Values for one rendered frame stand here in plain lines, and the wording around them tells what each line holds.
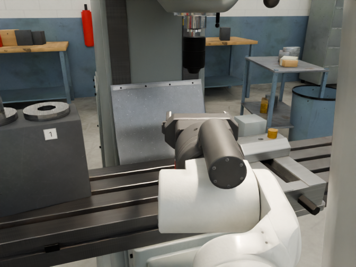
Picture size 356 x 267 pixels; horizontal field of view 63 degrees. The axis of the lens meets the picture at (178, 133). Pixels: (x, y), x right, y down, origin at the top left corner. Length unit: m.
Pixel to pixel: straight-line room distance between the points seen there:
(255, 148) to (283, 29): 5.26
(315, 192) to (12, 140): 0.60
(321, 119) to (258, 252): 2.59
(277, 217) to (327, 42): 5.41
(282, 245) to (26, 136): 0.50
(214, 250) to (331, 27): 5.47
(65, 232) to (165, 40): 0.66
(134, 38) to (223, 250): 0.82
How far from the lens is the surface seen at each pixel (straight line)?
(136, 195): 0.68
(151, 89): 0.99
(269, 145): 0.69
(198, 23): 0.60
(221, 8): 0.56
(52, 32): 4.81
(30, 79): 4.96
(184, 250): 0.70
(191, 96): 1.02
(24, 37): 4.35
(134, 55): 0.98
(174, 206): 0.28
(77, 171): 0.65
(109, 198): 0.68
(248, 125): 0.70
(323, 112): 2.77
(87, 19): 4.64
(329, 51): 5.68
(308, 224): 2.19
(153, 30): 0.98
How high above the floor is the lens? 1.32
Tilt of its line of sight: 23 degrees down
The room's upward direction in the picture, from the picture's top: straight up
